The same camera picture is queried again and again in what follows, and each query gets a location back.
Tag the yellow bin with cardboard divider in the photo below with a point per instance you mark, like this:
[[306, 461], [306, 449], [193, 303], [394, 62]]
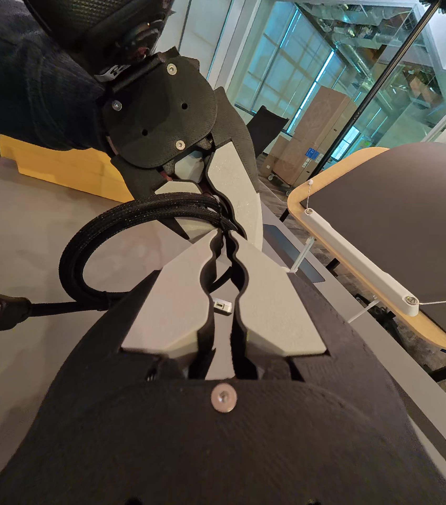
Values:
[[69, 169]]

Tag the black office chair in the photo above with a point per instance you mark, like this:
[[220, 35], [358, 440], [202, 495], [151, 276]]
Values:
[[266, 130]]

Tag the stacked cardboard boxes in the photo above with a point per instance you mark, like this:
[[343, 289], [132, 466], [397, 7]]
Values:
[[313, 134]]

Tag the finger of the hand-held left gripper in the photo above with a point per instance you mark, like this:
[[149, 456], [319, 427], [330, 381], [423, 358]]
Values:
[[238, 181], [179, 186]]

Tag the wheeled dolly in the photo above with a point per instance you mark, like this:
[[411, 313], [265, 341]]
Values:
[[278, 179]]

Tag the white metal stand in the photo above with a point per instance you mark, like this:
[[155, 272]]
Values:
[[301, 256]]

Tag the person's left forearm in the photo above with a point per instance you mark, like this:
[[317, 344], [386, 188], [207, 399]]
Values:
[[21, 79]]

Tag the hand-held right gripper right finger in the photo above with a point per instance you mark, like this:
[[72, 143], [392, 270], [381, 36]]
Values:
[[278, 307]]

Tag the white port bar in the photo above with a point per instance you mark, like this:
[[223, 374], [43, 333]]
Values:
[[357, 260]]

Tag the monitor on white stand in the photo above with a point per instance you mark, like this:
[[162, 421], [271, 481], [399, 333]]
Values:
[[404, 221]]

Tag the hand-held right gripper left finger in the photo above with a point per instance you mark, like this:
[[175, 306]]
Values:
[[167, 311]]

